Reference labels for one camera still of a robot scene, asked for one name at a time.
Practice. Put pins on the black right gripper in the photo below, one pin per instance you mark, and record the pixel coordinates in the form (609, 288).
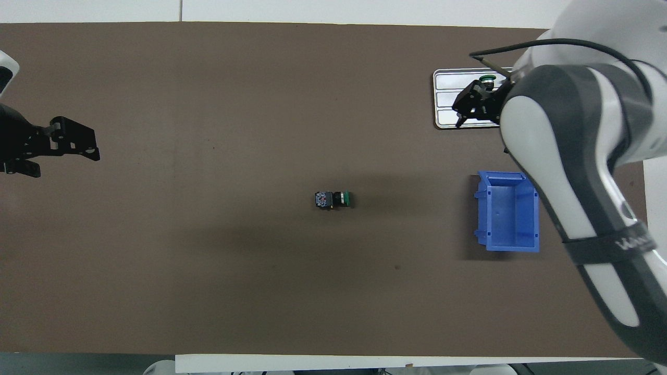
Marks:
(487, 104)

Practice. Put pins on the silver metal tray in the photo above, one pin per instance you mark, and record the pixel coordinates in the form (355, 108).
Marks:
(445, 99)

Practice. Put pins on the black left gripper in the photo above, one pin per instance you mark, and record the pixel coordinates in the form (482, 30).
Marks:
(18, 138)

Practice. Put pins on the white round object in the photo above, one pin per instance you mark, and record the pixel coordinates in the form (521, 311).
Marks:
(159, 368)

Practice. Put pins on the brown table mat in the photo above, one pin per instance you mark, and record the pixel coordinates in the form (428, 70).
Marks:
(208, 260)

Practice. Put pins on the blue plastic bin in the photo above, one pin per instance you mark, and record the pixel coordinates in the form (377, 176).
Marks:
(503, 213)

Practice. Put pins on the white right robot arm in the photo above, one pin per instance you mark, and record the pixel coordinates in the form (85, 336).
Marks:
(573, 156)

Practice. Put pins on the green push button switch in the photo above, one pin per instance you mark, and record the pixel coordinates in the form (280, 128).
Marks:
(333, 200)
(487, 79)

